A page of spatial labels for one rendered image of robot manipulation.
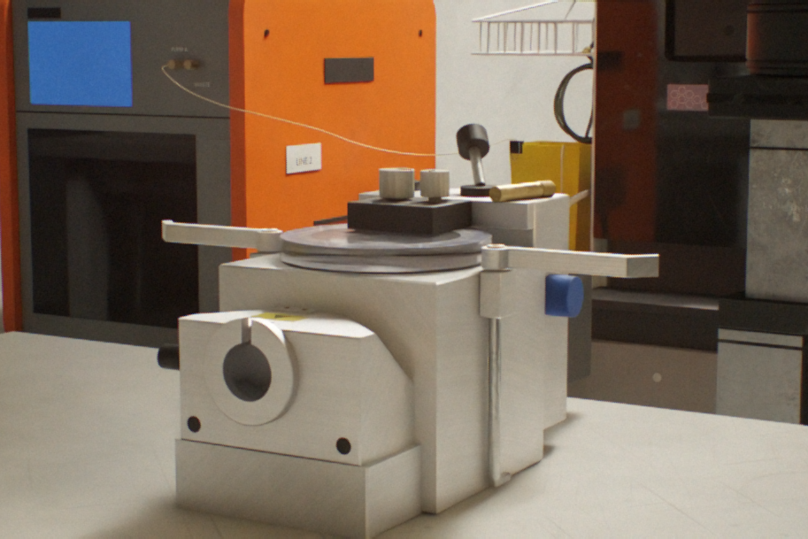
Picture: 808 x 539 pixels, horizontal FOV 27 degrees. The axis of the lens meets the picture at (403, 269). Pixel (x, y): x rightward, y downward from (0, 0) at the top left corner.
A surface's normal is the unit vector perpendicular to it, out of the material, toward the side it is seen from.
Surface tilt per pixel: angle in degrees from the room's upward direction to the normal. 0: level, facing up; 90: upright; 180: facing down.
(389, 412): 90
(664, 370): 90
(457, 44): 90
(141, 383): 0
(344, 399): 90
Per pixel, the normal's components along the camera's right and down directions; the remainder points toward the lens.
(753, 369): -0.53, 0.12
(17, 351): 0.00, -0.99
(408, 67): 0.86, 0.07
